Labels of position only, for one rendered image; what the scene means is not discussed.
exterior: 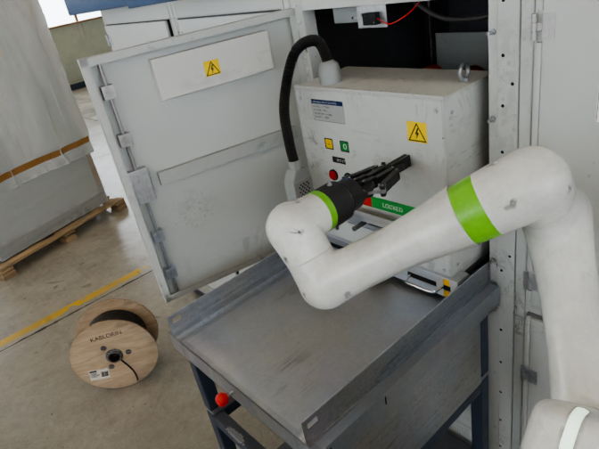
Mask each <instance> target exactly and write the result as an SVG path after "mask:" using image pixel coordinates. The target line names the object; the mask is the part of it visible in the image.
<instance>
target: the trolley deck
mask: <svg viewBox="0 0 599 449"><path fill-rule="evenodd" d="M444 298H446V297H445V296H442V295H440V294H438V293H429V292H426V291H424V290H419V289H417V288H415V287H413V286H411V285H408V284H406V283H405V281H404V280H401V279H399V278H397V277H395V276H392V277H390V278H389V279H387V280H385V281H383V282H380V283H378V284H376V285H374V286H373V287H371V288H368V289H367V290H364V291H362V292H360V293H359V294H357V295H356V296H355V297H353V298H351V299H349V300H347V301H346V302H344V303H343V304H341V305H339V306H337V307H335V308H333V309H327V310H323V309H318V308H315V307H313V306H311V305H310V304H309V303H307V302H306V301H305V299H304V298H303V297H302V296H301V294H300V290H299V288H298V286H297V284H296V282H295V281H294V279H293V277H292V275H291V272H288V273H287V274H286V275H284V276H282V277H281V278H279V279H278V280H276V281H275V282H273V283H271V284H269V285H268V286H266V287H265V288H264V289H263V290H260V291H259V292H257V293H256V294H254V295H253V296H251V297H249V298H247V299H246V300H244V301H243V302H242V303H241V304H239V305H237V306H235V307H234V308H232V309H231V310H229V311H227V312H226V313H224V314H222V315H221V316H219V317H218V318H217V319H215V320H214V321H212V322H210V323H209V324H207V325H205V326H204V327H202V328H201V329H199V330H198V331H196V332H195V333H193V334H192V335H190V336H189V337H187V338H185V339H183V340H182V341H180V342H179V341H178V340H177V339H175V338H174V337H173V336H172V335H173V334H172V331H171V330H170V331H168V335H169V336H170V339H171V342H172V344H173V347H174V348H175V349H176V350H177V351H178V352H179V353H181V354H182V355H183V356H184V357H185V358H187V359H188V360H189V361H190V362H191V363H193V364H194V365H195V366H196V367H197V368H199V369H200V370H201V371H202V372H203V373H205V374H206V375H207V376H208V377H209V378H210V379H212V380H213V381H214V382H215V383H217V384H218V385H219V386H220V387H221V388H222V389H224V391H225V392H226V393H228V392H229V391H231V390H233V392H234V393H233V394H232V395H231V397H232V398H234V399H235V400H236V401H237V402H238V403H239V404H241V405H242V406H243V407H244V408H245V409H247V410H248V411H249V412H250V413H252V414H253V415H254V416H255V417H256V418H257V419H259V420H260V421H261V422H262V423H264V424H265V425H266V426H267V427H268V428H269V429H271V430H272V431H273V432H274V433H275V434H276V435H278V436H279V437H280V438H281V439H282V440H283V441H284V442H285V443H286V444H288V445H289V446H290V447H291V448H292V449H349V448H350V447H351V446H352V445H353V444H355V443H356V442H357V441H358V440H359V439H360V438H361V437H362V436H363V435H364V434H365V433H366V432H367V431H368V430H369V429H370V428H371V427H372V426H373V425H374V424H375V423H376V422H377V421H378V420H379V419H380V418H381V417H383V416H384V415H385V414H386V413H387V412H388V411H389V410H390V409H391V408H392V407H393V406H394V405H395V404H396V403H397V402H398V401H399V400H400V399H401V398H402V397H403V396H404V395H405V394H406V393H407V392H408V391H410V390H411V389H412V388H413V387H414V386H415V385H416V384H417V383H418V382H419V381H420V380H421V379H422V378H423V377H424V376H425V375H426V374H427V373H428V372H429V371H430V370H431V369H432V368H433V367H434V366H435V365H437V364H438V363H439V362H440V361H441V360H442V359H443V358H444V357H445V356H446V355H447V354H448V353H449V352H450V351H451V350H452V349H453V348H454V347H455V346H456V345H457V344H458V343H459V342H460V341H461V340H462V339H464V338H465V337H466V336H467V335H468V334H469V333H470V332H471V331H472V330H473V329H474V328H475V327H476V326H477V325H478V324H479V323H480V322H481V321H482V320H483V319H484V318H485V317H486V316H487V315H488V314H490V313H491V312H492V311H493V310H494V309H495V308H496V307H497V306H498V305H499V286H495V285H492V284H489V285H488V286H487V288H485V289H484V290H483V291H482V292H481V293H480V294H479V295H478V296H477V297H475V298H474V299H473V300H472V301H471V302H470V303H469V304H468V305H467V306H465V307H464V308H463V309H462V310H461V311H460V312H459V313H458V314H457V315H455V316H454V317H453V318H452V319H451V320H450V321H449V322H448V323H447V324H445V325H444V326H443V327H442V328H441V329H440V330H439V331H438V332H437V333H435V334H434V335H433V336H432V337H431V338H430V339H429V340H428V341H427V342H425V343H424V344H423V345H422V346H421V347H420V348H419V349H418V350H417V351H415V352H414V353H413V354H412V355H411V356H410V357H409V358H408V359H407V360H405V361H404V362H403V363H402V364H401V365H400V366H399V367H398V368H397V369H396V370H395V371H394V372H393V373H392V374H391V375H390V376H389V377H388V378H387V379H385V380H384V381H383V382H382V383H381V384H380V385H379V386H378V387H377V388H375V389H374V390H373V391H372V392H371V393H370V394H369V395H368V396H366V397H365V398H364V399H363V400H362V401H361V402H360V403H359V404H358V405H356V406H355V407H354V408H353V409H352V410H351V411H350V412H349V413H348V414H346V415H345V416H344V417H343V418H342V419H341V420H340V421H339V422H338V423H337V424H335V425H334V426H333V427H332V428H331V429H330V430H329V431H328V432H327V433H325V434H324V435H323V436H322V437H321V438H320V439H319V440H318V441H317V442H315V443H314V444H313V445H312V446H311V447H310V448H308V447H307V446H306V445H305V444H303V443H302V442H301V441H300V440H298V439H297V438H296V436H297V435H298V434H299V433H300V432H301V431H302V430H303V429H302V426H301V422H302V421H303V420H305V419H306V418H307V417H308V415H309V414H311V413H312V412H313V411H314V410H315V409H317V408H318V407H319V406H320V405H321V404H323V403H324V402H325V401H326V400H327V399H328V398H330V397H331V396H332V395H333V394H334V393H335V392H337V391H338V390H339V389H340V388H341V387H343V386H344V385H345V384H346V383H347V382H348V381H350V380H351V379H352V378H353V377H354V376H355V375H357V374H358V373H359V372H360V371H361V370H363V369H364V368H365V367H366V366H367V365H368V364H369V363H370V362H371V361H372V360H373V359H375V358H376V357H377V356H378V355H379V354H380V353H382V352H383V351H384V350H385V349H386V348H387V347H389V346H390V345H391V344H392V343H393V342H395V341H396V340H397V339H398V338H399V337H400V336H402V335H403V334H404V333H405V332H406V331H408V330H409V329H410V328H411V327H412V326H413V325H415V324H416V323H417V322H418V321H419V320H421V319H422V318H423V317H424V316H425V315H426V314H428V313H429V312H430V310H431V309H432V308H434V307H435V306H436V305H437V304H438V303H440V302H441V301H442V300H443V299H444Z"/></svg>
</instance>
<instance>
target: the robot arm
mask: <svg viewBox="0 0 599 449"><path fill-rule="evenodd" d="M409 167H411V160H410V155H406V154H403V155H402V156H400V157H398V158H396V159H394V160H392V161H391V162H390V163H388V164H386V162H382V165H381V166H379V167H378V165H373V166H371V167H368V168H365V169H363V170H360V171H358V172H356V173H354V174H351V175H348V176H343V177H342V179H341V180H340V181H338V182H335V181H327V182H328V183H327V184H324V185H322V186H320V187H319V188H317V189H315V190H313V191H312V192H310V193H308V194H306V195H304V196H302V197H300V198H298V199H296V200H290V201H285V202H283V203H281V204H279V205H278V206H276V207H275V208H274V209H273V210H272V211H271V212H270V214H269V216H268V218H267V223H266V232H267V238H268V240H269V241H270V243H271V244H272V246H273V247H274V248H275V250H276V251H277V253H278V254H279V256H280V257H281V259H282V260H283V262H284V263H285V264H286V265H287V267H288V269H289V270H290V272H291V275H292V277H293V279H294V281H295V282H296V284H297V286H298V288H299V291H300V294H301V296H302V297H303V298H304V299H305V301H306V302H307V303H309V304H310V305H311V306H313V307H315V308H318V309H323V310H327V309H333V308H335V307H337V306H339V305H341V304H343V303H344V302H346V301H347V300H349V299H351V298H353V297H355V296H356V295H357V294H359V293H360V292H362V291H364V290H367V289H368V288H371V287H373V286H374V285H376V284H378V283H380V282H383V281H385V280H387V279H389V278H390V277H392V276H395V275H397V274H399V273H403V272H404V271H406V270H409V269H411V268H414V267H416V266H419V265H422V264H424V263H427V262H430V261H432V260H434V259H437V258H440V257H444V256H447V255H450V254H453V253H456V252H459V251H462V250H466V249H471V248H474V247H478V246H479V245H480V243H482V242H485V241H489V240H492V239H494V238H496V237H499V236H501V235H504V234H506V233H510V232H512V231H515V230H517V229H520V228H522V230H523V233H524V237H525V240H526V243H527V246H528V250H529V256H530V260H531V264H532V267H533V271H534V274H535V279H536V284H537V292H538V296H539V301H540V306H541V312H542V317H543V324H544V330H545V337H546V352H547V361H548V371H549V385H550V399H543V400H540V401H538V402H537V403H536V404H535V405H534V406H533V408H532V411H531V414H530V416H529V421H528V424H527V427H526V429H525V432H524V435H523V438H522V441H521V445H520V448H519V449H599V280H598V272H597V264H596V256H595V235H594V213H593V207H592V204H591V202H590V200H589V198H588V197H587V196H586V195H585V193H584V192H582V191H581V190H580V189H579V188H578V187H577V186H576V185H575V183H574V179H573V176H572V173H571V170H570V167H569V165H568V163H567V162H566V160H565V159H564V158H563V157H562V156H561V155H560V154H558V153H557V152H555V151H553V150H551V149H548V148H546V147H542V146H525V147H521V148H519V149H516V150H514V151H511V152H509V153H507V154H506V155H504V156H503V157H501V158H499V159H496V160H495V161H493V162H491V163H489V164H487V165H486V166H485V167H482V168H481V169H479V170H477V171H476V172H474V173H472V174H470V175H469V176H467V177H465V178H464V179H462V180H461V181H459V182H457V183H456V184H453V185H452V186H449V185H448V186H447V187H445V188H444V189H443V190H441V191H440V192H438V193H437V194H435V195H434V196H432V197H431V198H430V199H428V200H426V201H425V202H424V203H423V204H421V205H420V206H418V207H417V208H414V209H413V210H411V211H410V212H408V213H407V214H405V215H403V216H402V217H400V218H399V219H397V220H395V221H394V222H392V223H390V224H387V225H386V226H384V227H383V228H381V229H379V230H377V231H376V232H374V233H371V234H369V235H367V236H365V237H364V238H361V239H359V240H357V241H354V242H352V243H350V244H348V245H347V246H346V247H344V248H341V249H334V248H333V247H332V245H331V243H330V242H329V240H328V238H327V236H326V234H327V233H328V232H330V231H331V230H332V229H335V230H339V225H341V224H343V223H344V222H345V221H347V220H349V219H350V218H351V217H352V216H353V215H354V211H355V210H357V209H359V208H361V207H362V205H363V204H364V202H365V199H367V198H371V197H373V196H374V195H375V194H378V193H379V194H380V195H381V196H382V197H385V196H386V195H387V191H388V190H389V189H390V188H391V187H392V186H393V185H395V184H396V183H397V182H398V181H399V180H400V172H402V171H404V170H405V169H407V168H409Z"/></svg>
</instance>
